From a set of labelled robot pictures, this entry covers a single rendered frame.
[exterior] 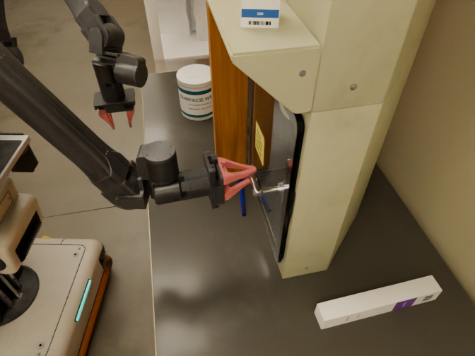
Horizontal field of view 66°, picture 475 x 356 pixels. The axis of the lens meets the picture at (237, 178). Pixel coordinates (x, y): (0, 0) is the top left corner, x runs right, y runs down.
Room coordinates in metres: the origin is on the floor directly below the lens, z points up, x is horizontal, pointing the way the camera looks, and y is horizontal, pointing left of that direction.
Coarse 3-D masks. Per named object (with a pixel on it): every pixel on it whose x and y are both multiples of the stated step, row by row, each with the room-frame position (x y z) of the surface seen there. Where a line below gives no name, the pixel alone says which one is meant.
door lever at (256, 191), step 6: (252, 174) 0.51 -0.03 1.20; (252, 180) 0.49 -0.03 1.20; (258, 180) 0.49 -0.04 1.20; (252, 186) 0.48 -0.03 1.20; (258, 186) 0.47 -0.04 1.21; (270, 186) 0.48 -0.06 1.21; (276, 186) 0.48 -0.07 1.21; (252, 192) 0.47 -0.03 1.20; (258, 192) 0.46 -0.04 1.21; (264, 192) 0.46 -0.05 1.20; (270, 192) 0.47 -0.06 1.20
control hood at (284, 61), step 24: (216, 0) 0.58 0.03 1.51; (240, 0) 0.58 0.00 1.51; (216, 24) 0.50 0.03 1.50; (288, 24) 0.49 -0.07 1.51; (240, 48) 0.42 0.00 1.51; (264, 48) 0.42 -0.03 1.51; (288, 48) 0.42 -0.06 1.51; (312, 48) 0.43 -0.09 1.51; (264, 72) 0.41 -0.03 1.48; (288, 72) 0.42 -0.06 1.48; (312, 72) 0.43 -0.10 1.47; (288, 96) 0.42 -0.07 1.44; (312, 96) 0.43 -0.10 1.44
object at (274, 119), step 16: (256, 96) 0.68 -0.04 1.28; (272, 96) 0.56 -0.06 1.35; (256, 112) 0.67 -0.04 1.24; (272, 112) 0.56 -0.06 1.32; (288, 112) 0.48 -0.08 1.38; (272, 128) 0.55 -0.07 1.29; (288, 128) 0.47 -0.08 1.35; (272, 144) 0.54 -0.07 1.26; (288, 144) 0.46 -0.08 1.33; (256, 160) 0.65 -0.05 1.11; (272, 160) 0.53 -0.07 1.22; (288, 160) 0.45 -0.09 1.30; (272, 176) 0.52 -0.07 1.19; (288, 176) 0.44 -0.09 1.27; (288, 192) 0.43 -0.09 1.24; (272, 208) 0.50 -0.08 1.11; (288, 208) 0.43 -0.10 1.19; (272, 224) 0.49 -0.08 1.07; (272, 240) 0.48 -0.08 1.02
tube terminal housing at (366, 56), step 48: (288, 0) 0.57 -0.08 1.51; (336, 0) 0.43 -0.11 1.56; (384, 0) 0.44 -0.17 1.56; (432, 0) 0.57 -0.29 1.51; (336, 48) 0.43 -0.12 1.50; (384, 48) 0.45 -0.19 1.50; (336, 96) 0.43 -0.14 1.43; (384, 96) 0.45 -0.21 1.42; (336, 144) 0.44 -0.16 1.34; (336, 192) 0.44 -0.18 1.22; (288, 240) 0.43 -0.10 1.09; (336, 240) 0.45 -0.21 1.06
